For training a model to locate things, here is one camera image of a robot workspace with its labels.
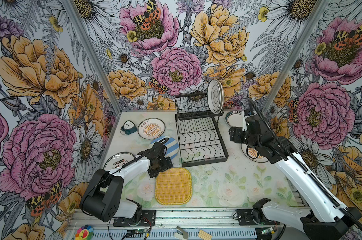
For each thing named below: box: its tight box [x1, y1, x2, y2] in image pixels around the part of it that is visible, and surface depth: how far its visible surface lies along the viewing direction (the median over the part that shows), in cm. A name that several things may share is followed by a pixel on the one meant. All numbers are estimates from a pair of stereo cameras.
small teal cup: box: [120, 120, 137, 135], surface depth 108 cm
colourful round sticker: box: [75, 224, 94, 240], surface depth 71 cm
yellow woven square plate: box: [155, 167, 193, 206], surface depth 85 cm
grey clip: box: [174, 226, 189, 240], surface depth 70 cm
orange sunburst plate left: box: [137, 117, 166, 140], surface depth 113 cm
